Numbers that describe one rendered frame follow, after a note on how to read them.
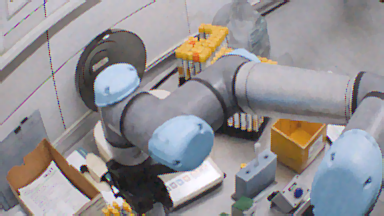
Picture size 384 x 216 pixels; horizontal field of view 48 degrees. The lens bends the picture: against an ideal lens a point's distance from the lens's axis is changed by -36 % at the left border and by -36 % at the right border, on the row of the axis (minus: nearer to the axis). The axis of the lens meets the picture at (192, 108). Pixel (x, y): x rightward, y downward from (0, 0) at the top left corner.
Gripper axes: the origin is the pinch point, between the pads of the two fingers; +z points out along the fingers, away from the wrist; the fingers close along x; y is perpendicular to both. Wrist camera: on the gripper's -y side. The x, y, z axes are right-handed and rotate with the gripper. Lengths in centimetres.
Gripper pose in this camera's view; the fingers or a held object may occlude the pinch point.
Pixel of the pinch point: (160, 215)
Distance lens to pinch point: 114.0
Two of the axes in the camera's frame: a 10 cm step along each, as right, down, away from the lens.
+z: 1.1, 7.6, 6.4
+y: -6.7, 5.3, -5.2
